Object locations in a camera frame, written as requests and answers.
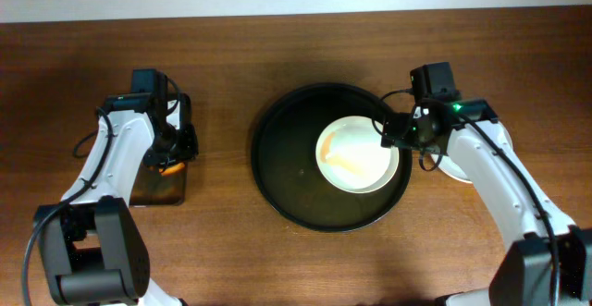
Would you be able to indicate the black rectangular tray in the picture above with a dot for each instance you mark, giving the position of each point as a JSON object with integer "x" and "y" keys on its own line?
{"x": 152, "y": 189}

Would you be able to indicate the pink plate with ketchup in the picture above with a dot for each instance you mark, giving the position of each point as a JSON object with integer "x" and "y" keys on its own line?
{"x": 454, "y": 171}

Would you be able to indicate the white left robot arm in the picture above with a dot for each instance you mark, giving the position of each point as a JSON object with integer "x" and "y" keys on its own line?
{"x": 91, "y": 249}

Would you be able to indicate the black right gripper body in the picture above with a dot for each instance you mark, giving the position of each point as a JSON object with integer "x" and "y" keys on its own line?
{"x": 394, "y": 131}

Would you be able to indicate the cream plate with ketchup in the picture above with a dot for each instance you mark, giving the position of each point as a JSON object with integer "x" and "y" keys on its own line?
{"x": 350, "y": 157}

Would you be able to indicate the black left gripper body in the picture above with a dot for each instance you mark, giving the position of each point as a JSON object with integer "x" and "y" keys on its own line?
{"x": 186, "y": 140}

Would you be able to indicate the round black tray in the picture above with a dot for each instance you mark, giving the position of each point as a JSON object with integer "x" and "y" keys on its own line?
{"x": 285, "y": 169}

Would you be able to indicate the orange green sponge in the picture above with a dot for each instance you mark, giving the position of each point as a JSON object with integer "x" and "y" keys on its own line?
{"x": 171, "y": 169}

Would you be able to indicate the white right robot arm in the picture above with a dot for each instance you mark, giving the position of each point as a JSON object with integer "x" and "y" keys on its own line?
{"x": 548, "y": 256}

